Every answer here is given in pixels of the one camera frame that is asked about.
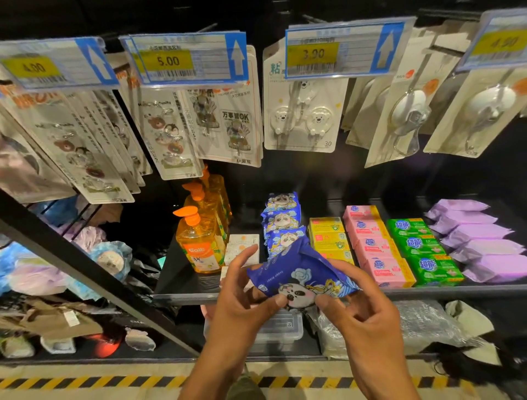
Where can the person's right hand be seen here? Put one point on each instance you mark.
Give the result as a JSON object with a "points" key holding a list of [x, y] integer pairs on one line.
{"points": [[370, 329]]}

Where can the person's left hand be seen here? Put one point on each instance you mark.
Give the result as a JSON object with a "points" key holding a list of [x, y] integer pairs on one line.
{"points": [[232, 313]]}

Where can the person's left thumb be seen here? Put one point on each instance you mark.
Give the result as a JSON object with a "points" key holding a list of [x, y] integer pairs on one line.
{"points": [[267, 307]]}

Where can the person's right thumb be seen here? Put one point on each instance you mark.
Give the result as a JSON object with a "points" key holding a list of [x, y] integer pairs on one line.
{"points": [[329, 309]]}

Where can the blue panda packet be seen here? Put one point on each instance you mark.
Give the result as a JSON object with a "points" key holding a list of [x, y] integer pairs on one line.
{"points": [[284, 240], [300, 268], [282, 202], [283, 221]]}

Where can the person's left forearm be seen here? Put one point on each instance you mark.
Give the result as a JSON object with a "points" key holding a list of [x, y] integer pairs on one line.
{"points": [[210, 377]]}

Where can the person's right forearm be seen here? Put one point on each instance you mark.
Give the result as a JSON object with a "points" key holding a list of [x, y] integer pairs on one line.
{"points": [[387, 387]]}

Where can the clear plastic storage box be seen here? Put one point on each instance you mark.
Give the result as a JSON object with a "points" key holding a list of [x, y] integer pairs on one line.
{"points": [[280, 329]]}

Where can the yellow soap box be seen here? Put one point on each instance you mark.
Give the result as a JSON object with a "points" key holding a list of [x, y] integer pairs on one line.
{"points": [[329, 241], [326, 225], [339, 254]]}

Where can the small white box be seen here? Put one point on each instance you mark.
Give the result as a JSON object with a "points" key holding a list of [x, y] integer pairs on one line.
{"points": [[241, 247]]}

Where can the pink soap box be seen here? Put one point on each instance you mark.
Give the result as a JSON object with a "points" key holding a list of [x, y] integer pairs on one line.
{"points": [[361, 212], [366, 228], [389, 272], [376, 247]]}

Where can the person's olive trouser leg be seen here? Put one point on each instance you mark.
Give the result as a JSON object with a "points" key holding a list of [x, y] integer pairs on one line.
{"points": [[245, 389]]}

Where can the black shelf board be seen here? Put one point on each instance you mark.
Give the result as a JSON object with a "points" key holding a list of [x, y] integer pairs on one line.
{"points": [[185, 284]]}

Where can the clear plastic bag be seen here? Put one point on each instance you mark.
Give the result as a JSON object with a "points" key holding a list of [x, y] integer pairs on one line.
{"points": [[416, 323]]}

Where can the orange pump soap bottle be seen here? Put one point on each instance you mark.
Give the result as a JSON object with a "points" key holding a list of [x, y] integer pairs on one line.
{"points": [[199, 247], [208, 202], [220, 185]]}

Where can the green soap box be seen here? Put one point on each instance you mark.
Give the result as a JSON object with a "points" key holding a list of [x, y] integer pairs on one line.
{"points": [[407, 226], [436, 268], [420, 244]]}

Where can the beige cloth item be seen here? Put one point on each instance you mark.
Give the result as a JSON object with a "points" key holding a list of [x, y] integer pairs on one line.
{"points": [[469, 319]]}

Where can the black bundled item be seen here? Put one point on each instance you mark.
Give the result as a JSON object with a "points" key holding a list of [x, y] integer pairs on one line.
{"points": [[477, 362]]}

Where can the blue mesh bath sponge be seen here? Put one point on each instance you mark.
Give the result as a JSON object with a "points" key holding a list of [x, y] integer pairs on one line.
{"points": [[111, 259]]}

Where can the purple soft packet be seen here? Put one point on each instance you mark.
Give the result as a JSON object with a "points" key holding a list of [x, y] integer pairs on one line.
{"points": [[492, 249], [469, 220], [479, 234], [459, 206], [500, 268]]}

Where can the yellow black hazard tape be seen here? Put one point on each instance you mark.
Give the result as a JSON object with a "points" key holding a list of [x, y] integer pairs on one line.
{"points": [[103, 382]]}

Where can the clear figure hook card packs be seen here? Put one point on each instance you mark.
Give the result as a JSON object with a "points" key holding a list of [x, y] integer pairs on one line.
{"points": [[230, 123]]}

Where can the white bear hook pack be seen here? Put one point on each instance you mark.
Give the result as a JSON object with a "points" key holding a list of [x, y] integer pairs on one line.
{"points": [[302, 119]]}

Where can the pink mesh bath sponge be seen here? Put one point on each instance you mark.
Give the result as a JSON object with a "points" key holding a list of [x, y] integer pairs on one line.
{"points": [[88, 238]]}

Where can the clear suction hook pack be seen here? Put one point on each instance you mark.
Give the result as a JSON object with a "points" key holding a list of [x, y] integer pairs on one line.
{"points": [[481, 107], [405, 115]]}

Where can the beige hook packs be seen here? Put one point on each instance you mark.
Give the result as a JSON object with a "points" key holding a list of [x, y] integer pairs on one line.
{"points": [[362, 103]]}

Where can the brown paper bag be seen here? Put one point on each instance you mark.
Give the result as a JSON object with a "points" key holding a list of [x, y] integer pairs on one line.
{"points": [[49, 321]]}

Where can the purple blue bath sponge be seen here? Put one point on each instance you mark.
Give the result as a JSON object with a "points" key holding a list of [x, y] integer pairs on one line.
{"points": [[29, 276]]}

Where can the row of bear keyring packs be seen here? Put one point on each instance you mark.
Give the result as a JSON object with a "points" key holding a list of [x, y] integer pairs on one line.
{"points": [[78, 152]]}

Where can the clear price tag holder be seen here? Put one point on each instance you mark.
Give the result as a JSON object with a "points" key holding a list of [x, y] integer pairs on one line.
{"points": [[53, 64], [185, 57], [346, 47], [494, 39]]}

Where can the grey printed pack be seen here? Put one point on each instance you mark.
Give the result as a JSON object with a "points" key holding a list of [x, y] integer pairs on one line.
{"points": [[24, 165]]}

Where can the black diagonal shelf frame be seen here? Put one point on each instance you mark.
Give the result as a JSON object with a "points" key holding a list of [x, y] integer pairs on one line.
{"points": [[82, 268]]}

